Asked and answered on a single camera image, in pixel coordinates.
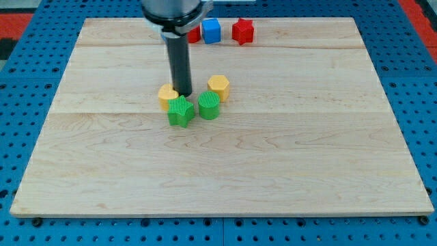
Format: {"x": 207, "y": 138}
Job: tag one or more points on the green star block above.
{"x": 180, "y": 112}

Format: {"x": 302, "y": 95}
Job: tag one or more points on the green cylinder block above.
{"x": 208, "y": 103}

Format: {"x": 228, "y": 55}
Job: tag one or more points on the wooden board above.
{"x": 307, "y": 130}

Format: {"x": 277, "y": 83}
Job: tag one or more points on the yellow hexagon block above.
{"x": 220, "y": 85}

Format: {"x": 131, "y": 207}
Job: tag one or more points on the yellow heart block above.
{"x": 165, "y": 94}

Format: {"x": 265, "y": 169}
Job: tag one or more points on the blue cube block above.
{"x": 211, "y": 29}

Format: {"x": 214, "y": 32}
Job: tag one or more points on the red star block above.
{"x": 243, "y": 31}

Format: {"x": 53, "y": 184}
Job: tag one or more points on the red block behind rod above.
{"x": 194, "y": 35}

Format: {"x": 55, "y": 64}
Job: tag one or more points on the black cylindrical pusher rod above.
{"x": 180, "y": 66}

